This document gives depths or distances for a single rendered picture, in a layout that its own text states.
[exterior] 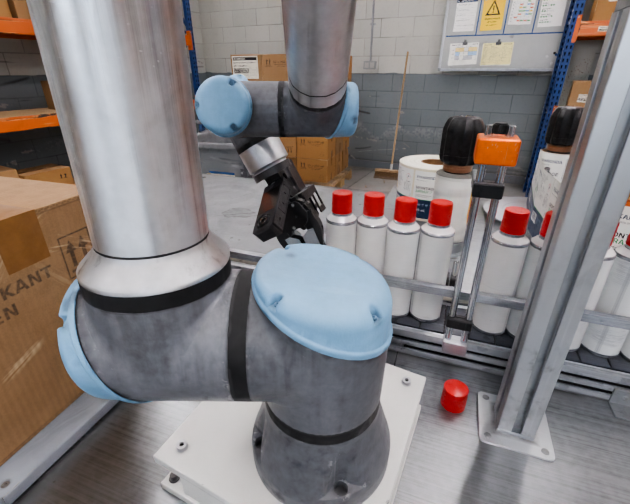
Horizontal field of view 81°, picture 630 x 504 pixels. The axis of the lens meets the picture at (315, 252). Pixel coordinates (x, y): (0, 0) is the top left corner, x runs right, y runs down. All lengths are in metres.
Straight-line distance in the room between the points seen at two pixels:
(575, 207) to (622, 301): 0.26
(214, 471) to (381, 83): 5.07
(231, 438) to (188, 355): 0.20
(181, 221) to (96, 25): 0.12
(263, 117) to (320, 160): 3.55
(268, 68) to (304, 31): 3.79
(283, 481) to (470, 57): 4.78
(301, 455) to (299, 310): 0.16
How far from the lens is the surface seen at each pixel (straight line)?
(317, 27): 0.42
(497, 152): 0.48
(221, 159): 2.80
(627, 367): 0.72
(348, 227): 0.61
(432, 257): 0.60
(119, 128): 0.26
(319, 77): 0.46
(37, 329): 0.57
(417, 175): 1.06
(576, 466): 0.61
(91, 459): 0.60
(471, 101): 5.09
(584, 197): 0.43
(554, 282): 0.46
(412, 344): 0.66
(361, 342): 0.28
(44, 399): 0.61
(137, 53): 0.26
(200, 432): 0.49
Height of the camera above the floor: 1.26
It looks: 26 degrees down
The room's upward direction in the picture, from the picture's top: straight up
